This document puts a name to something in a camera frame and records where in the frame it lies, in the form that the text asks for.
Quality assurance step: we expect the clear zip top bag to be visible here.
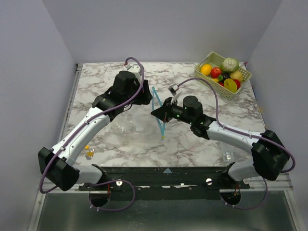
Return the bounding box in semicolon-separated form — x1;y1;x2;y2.
113;86;167;145

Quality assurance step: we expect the yellow red mango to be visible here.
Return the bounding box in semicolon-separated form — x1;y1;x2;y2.
224;78;237;93

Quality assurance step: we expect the green white cabbage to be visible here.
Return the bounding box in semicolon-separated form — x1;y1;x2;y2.
221;57;239;73

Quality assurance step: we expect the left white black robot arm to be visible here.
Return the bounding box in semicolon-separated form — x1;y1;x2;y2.
38;71;152;191

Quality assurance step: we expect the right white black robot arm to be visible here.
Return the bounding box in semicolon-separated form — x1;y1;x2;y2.
151;96;289;189

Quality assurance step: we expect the yellow lemon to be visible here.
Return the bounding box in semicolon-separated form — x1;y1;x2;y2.
200;64;212;76

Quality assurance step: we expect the red apple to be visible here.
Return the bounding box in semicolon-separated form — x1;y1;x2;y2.
210;67;222;78

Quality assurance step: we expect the red pomegranate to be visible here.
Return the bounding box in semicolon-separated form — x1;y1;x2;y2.
233;79;241;90

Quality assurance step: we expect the clear plastic box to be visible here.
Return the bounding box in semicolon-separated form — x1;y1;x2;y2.
221;143;243;163

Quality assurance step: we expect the green plastic basket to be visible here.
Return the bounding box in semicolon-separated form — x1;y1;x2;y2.
194;52;252;100

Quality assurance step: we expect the beige pear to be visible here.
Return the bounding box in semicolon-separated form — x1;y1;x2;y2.
230;70;244;82

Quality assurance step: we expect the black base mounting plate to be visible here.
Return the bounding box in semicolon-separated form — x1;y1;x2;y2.
79;167;249;201

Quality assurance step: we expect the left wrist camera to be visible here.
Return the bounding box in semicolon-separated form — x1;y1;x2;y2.
126;64;141;82

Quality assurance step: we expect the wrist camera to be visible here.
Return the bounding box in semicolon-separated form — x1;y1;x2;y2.
168;84;182;104
126;64;141;82

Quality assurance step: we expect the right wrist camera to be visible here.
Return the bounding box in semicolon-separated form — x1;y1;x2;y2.
168;84;182;104

